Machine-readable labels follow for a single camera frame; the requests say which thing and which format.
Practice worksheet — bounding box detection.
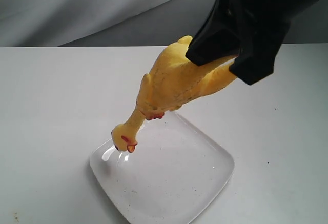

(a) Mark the white square plate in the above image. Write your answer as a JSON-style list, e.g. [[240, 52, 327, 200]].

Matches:
[[90, 112, 235, 223]]

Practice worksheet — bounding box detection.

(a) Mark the grey backdrop cloth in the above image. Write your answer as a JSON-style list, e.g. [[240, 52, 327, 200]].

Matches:
[[0, 0, 328, 48]]

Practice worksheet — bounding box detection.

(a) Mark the yellow rubber chicken toy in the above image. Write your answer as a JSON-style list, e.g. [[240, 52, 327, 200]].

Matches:
[[111, 35, 236, 153]]

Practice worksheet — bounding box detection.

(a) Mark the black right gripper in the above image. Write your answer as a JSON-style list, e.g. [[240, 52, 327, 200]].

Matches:
[[186, 0, 319, 85]]

